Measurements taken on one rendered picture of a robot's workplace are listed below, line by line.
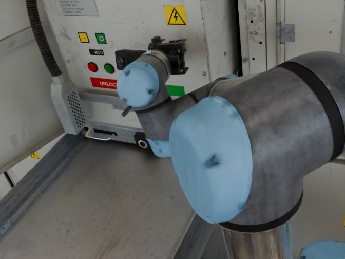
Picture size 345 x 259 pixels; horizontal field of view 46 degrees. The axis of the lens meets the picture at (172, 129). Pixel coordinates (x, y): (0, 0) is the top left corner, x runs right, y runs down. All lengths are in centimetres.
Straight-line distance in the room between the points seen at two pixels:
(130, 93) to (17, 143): 83
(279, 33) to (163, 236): 60
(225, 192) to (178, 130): 8
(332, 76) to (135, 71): 39
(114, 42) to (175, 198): 46
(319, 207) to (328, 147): 105
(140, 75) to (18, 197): 70
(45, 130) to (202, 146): 121
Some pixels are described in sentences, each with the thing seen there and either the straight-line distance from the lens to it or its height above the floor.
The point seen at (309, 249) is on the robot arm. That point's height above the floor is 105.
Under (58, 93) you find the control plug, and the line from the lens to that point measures 124.
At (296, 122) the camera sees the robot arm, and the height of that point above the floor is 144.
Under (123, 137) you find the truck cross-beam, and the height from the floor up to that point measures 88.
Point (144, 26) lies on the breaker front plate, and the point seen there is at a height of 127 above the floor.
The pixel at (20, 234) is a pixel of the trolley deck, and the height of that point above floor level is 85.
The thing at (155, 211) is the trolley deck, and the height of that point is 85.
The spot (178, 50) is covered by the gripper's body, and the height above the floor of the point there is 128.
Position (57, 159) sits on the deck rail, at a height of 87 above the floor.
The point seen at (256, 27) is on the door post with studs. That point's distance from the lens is 113.
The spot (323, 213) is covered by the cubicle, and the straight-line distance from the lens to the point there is 147.
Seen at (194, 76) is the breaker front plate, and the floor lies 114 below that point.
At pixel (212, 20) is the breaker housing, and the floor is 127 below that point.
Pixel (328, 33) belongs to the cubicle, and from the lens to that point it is 108.
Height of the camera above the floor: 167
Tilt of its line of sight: 36 degrees down
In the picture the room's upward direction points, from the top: 12 degrees counter-clockwise
